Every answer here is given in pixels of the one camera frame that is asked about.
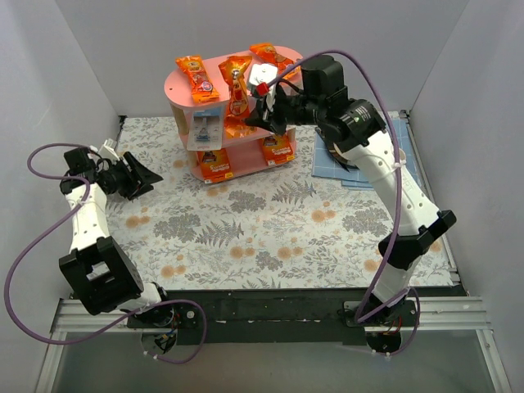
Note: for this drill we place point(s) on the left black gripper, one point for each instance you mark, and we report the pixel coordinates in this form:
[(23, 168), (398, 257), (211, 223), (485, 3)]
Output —
[(129, 177)]

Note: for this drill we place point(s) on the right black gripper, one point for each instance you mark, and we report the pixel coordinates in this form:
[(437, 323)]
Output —
[(274, 109)]

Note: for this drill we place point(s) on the large orange Gillette Fusion5 box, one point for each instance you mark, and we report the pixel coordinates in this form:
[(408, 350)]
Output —
[(277, 150)]

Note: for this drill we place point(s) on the blue card razor pack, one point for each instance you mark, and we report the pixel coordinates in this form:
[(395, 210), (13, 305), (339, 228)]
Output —
[(206, 130)]

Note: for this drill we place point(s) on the orange Bic razor bag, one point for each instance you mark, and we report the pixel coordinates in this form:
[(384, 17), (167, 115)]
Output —
[(202, 89), (268, 53), (237, 110)]

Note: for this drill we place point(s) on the small orange Gillette Fusion box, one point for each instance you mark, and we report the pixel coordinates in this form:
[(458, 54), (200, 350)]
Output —
[(215, 166)]

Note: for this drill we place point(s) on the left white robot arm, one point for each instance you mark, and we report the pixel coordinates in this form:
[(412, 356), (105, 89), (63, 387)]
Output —
[(101, 275)]

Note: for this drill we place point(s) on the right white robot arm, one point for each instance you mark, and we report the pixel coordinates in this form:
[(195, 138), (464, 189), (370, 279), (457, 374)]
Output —
[(417, 221)]

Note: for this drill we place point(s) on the pink three-tier shelf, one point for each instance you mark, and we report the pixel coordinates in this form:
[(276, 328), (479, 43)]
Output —
[(244, 154)]

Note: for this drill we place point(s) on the dark rimmed cream plate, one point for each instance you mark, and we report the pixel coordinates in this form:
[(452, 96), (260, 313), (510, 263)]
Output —
[(344, 163)]

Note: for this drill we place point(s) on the blue checked placemat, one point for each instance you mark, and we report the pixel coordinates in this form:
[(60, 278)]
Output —
[(325, 166)]

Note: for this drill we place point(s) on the floral tablecloth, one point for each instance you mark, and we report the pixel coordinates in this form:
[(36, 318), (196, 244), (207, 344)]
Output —
[(281, 227)]

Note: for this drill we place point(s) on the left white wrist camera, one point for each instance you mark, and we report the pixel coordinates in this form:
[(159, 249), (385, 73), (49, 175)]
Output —
[(107, 151)]

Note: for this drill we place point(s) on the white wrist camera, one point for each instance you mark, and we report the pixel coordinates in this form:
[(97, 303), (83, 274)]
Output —
[(107, 151), (258, 83)]

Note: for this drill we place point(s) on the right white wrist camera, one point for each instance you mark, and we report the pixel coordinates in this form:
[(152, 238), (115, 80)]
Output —
[(258, 83)]

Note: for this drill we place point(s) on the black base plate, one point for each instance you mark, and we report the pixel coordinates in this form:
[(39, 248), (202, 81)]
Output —
[(281, 315)]

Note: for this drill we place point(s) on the aluminium frame rail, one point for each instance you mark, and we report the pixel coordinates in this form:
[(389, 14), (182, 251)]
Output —
[(439, 313)]

